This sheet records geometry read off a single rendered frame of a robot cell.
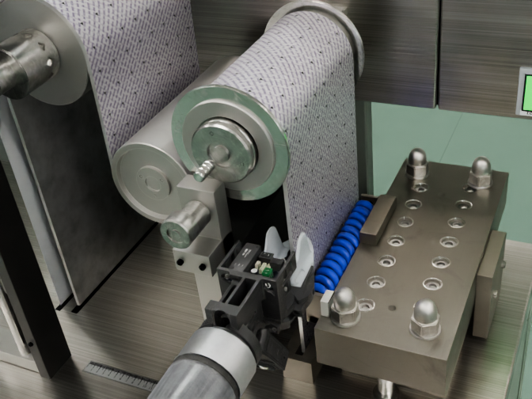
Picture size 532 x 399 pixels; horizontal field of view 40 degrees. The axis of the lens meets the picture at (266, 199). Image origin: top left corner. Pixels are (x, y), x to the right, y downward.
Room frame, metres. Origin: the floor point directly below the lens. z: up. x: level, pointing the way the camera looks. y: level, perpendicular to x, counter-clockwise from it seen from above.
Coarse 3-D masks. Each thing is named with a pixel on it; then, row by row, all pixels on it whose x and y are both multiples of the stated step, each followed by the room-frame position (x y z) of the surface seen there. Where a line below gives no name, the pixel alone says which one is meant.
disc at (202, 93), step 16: (192, 96) 0.73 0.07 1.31; (208, 96) 0.72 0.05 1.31; (224, 96) 0.71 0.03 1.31; (240, 96) 0.70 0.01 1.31; (176, 112) 0.74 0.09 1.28; (256, 112) 0.69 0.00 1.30; (176, 128) 0.74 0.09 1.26; (272, 128) 0.69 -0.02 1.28; (176, 144) 0.75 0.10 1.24; (288, 144) 0.68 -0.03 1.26; (288, 160) 0.68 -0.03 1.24; (272, 176) 0.69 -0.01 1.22; (240, 192) 0.71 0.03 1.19; (256, 192) 0.70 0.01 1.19; (272, 192) 0.69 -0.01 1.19
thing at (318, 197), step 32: (352, 96) 0.89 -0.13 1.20; (352, 128) 0.89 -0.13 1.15; (320, 160) 0.78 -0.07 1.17; (352, 160) 0.88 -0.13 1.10; (288, 192) 0.69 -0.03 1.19; (320, 192) 0.77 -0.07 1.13; (352, 192) 0.88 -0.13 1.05; (288, 224) 0.69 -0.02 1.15; (320, 224) 0.77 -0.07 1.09; (320, 256) 0.76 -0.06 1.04
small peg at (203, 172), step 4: (208, 160) 0.70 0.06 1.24; (204, 164) 0.69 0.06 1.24; (208, 164) 0.69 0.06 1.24; (212, 164) 0.70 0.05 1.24; (200, 168) 0.69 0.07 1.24; (204, 168) 0.69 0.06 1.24; (208, 168) 0.69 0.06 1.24; (212, 168) 0.69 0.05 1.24; (196, 172) 0.68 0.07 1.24; (200, 172) 0.68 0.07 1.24; (204, 172) 0.68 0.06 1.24; (208, 172) 0.69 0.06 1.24; (196, 176) 0.68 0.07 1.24; (200, 176) 0.68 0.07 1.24; (204, 176) 0.68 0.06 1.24; (196, 180) 0.68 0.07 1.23; (200, 180) 0.68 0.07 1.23
